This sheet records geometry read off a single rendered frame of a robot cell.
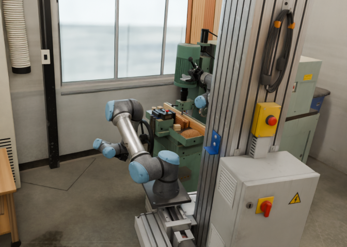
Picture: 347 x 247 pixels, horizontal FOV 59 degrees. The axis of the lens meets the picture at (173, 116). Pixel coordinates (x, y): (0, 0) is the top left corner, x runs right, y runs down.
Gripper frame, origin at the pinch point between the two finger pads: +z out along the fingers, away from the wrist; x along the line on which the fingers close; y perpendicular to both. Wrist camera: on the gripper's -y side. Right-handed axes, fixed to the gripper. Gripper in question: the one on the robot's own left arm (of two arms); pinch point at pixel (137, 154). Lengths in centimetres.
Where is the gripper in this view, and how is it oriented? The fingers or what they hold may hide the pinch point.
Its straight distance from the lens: 235.8
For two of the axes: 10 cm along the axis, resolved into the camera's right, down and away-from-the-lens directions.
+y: -4.5, 9.0, 0.1
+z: 7.2, 3.5, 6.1
